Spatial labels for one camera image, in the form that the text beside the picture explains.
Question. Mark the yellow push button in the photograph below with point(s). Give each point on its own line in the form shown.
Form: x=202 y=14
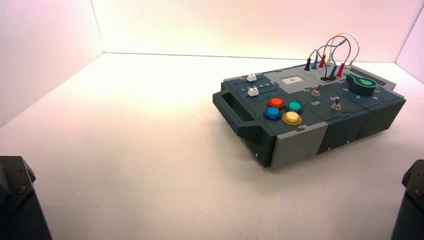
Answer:
x=292 y=118

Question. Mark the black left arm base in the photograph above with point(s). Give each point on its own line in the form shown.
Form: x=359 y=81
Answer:
x=20 y=205

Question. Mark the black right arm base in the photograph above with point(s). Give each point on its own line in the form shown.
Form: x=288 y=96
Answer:
x=410 y=212

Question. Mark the blue push button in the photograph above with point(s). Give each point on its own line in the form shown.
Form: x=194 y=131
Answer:
x=272 y=113

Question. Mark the orange red push button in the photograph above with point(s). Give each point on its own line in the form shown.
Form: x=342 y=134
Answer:
x=276 y=103

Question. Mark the teal green push button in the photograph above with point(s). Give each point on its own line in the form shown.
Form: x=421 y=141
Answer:
x=294 y=107

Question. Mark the white slider knob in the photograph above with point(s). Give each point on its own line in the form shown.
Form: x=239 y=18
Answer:
x=251 y=78
x=253 y=91

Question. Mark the white display label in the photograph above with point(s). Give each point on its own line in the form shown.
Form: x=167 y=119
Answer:
x=292 y=80

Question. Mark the dark teal grey task box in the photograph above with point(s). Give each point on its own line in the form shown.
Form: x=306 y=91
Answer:
x=298 y=145

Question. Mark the green rotary knob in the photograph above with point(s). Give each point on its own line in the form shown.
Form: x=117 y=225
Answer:
x=361 y=85

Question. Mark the metal toggle switch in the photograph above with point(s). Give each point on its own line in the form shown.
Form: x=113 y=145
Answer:
x=317 y=91

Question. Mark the black-tipped toggle switch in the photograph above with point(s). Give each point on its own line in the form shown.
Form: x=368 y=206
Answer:
x=337 y=105

